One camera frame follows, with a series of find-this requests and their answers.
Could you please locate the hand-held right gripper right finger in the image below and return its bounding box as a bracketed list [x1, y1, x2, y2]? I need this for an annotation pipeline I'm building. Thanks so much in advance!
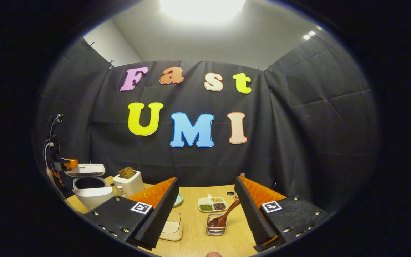
[234, 175, 329, 252]

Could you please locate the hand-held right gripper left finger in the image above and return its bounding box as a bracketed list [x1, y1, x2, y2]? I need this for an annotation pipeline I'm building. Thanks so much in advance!
[84, 177, 180, 250]

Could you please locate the clear rice container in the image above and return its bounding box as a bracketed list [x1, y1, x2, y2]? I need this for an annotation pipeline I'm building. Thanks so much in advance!
[159, 210, 184, 242]

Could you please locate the brown wooden spoon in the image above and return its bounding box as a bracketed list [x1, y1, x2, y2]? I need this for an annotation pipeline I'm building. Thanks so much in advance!
[208, 199, 241, 229]

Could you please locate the white rice cooker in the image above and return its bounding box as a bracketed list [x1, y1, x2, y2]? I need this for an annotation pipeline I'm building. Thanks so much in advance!
[65, 163, 116, 211]

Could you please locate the metal wire chopstick holder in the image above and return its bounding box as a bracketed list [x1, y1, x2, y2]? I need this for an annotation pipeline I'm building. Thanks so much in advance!
[206, 214, 227, 236]

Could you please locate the white divided bean dish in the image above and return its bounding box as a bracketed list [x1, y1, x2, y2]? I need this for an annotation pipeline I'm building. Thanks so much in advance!
[198, 195, 228, 213]

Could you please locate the white toaster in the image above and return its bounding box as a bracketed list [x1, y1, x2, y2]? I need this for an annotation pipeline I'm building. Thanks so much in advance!
[113, 170, 144, 198]

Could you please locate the brown bread slice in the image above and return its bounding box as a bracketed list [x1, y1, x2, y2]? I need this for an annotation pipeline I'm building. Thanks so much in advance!
[118, 167, 136, 179]

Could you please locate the black backdrop cloth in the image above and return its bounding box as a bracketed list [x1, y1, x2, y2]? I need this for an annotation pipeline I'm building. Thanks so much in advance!
[36, 36, 379, 215]

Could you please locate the large ceiling light panel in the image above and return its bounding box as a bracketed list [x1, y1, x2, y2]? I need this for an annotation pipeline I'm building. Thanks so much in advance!
[159, 0, 247, 24]

